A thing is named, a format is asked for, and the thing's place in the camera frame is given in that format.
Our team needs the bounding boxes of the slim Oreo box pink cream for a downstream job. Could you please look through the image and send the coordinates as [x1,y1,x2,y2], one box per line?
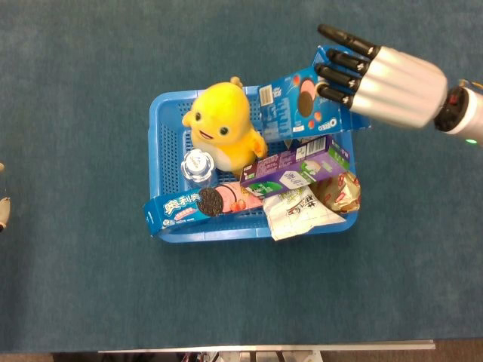
[142,182,264,238]

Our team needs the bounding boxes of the white table edge rail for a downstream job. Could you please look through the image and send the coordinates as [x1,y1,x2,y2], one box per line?
[97,340,437,354]

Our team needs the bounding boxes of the gold snack packet red print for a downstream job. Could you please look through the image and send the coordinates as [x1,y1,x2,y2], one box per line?
[311,171,361,215]

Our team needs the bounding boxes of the left robot hand beige fingertips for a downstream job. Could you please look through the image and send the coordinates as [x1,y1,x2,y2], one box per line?
[0,161,12,233]

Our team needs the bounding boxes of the white snack bag black print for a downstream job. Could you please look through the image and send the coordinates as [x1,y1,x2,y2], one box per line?
[262,186,347,241]

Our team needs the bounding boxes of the clear water bottle white cap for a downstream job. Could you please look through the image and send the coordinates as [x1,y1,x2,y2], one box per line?
[180,148,219,192]

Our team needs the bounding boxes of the teal felt table cloth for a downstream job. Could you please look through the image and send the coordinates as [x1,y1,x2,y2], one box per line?
[0,0,483,354]

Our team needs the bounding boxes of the purple milk carton box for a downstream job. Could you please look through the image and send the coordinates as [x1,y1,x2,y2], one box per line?
[239,134,351,199]

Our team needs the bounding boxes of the blue plastic perforated basket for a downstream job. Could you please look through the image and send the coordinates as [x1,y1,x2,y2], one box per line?
[149,84,358,244]

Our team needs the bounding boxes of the wide blue Oreo box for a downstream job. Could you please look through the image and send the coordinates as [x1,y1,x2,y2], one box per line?
[257,44,373,143]

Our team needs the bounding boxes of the yellow plush toy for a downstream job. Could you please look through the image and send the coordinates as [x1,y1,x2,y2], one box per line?
[181,76,269,178]

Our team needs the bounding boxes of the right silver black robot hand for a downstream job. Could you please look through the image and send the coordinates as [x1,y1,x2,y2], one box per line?
[315,24,449,129]

